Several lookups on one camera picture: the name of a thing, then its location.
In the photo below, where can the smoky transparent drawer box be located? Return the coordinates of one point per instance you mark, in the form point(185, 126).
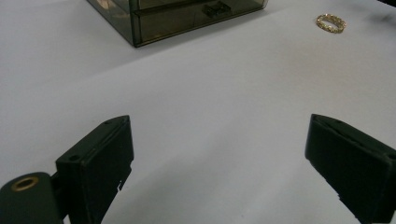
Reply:
point(118, 15)

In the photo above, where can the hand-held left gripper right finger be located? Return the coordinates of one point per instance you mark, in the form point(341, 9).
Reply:
point(358, 168)

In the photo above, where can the white table board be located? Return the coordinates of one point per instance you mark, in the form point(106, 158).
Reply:
point(218, 109)

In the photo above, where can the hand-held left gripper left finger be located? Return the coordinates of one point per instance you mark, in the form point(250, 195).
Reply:
point(93, 174)

